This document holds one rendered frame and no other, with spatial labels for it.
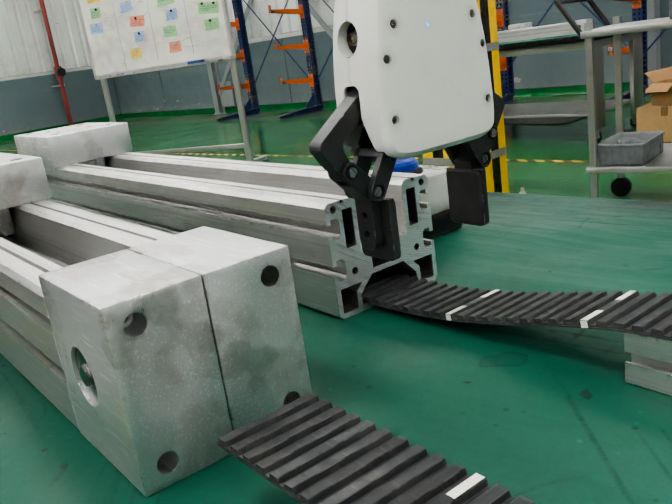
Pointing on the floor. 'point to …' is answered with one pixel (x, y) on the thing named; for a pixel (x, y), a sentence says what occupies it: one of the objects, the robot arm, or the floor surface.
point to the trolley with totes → (609, 152)
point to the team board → (161, 46)
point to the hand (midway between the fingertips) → (426, 222)
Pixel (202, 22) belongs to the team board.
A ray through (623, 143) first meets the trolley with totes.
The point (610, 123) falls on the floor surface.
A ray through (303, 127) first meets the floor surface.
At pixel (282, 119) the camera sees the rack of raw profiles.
